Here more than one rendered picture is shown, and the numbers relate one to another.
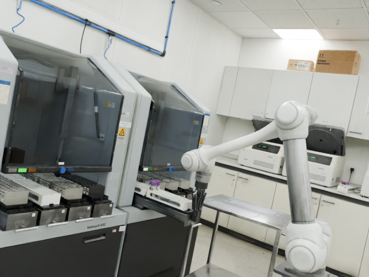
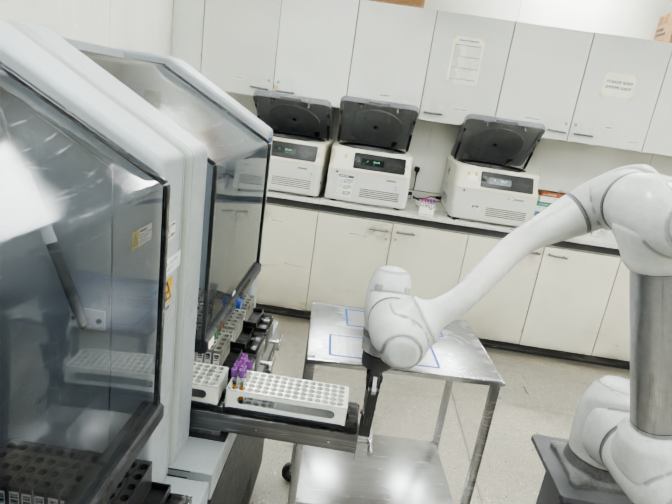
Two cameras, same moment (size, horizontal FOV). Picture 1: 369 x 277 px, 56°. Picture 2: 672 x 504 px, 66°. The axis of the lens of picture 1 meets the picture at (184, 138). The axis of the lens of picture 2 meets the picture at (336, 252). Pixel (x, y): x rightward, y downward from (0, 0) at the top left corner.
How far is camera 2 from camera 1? 1.28 m
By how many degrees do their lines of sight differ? 36
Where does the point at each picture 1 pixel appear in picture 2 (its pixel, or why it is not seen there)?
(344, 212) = (428, 245)
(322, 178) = (393, 196)
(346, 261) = not seen: hidden behind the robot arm
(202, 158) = (435, 330)
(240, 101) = (220, 57)
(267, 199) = (303, 241)
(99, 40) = not seen: outside the picture
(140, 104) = (191, 185)
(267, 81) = (273, 15)
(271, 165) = (306, 182)
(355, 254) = not seen: hidden behind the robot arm
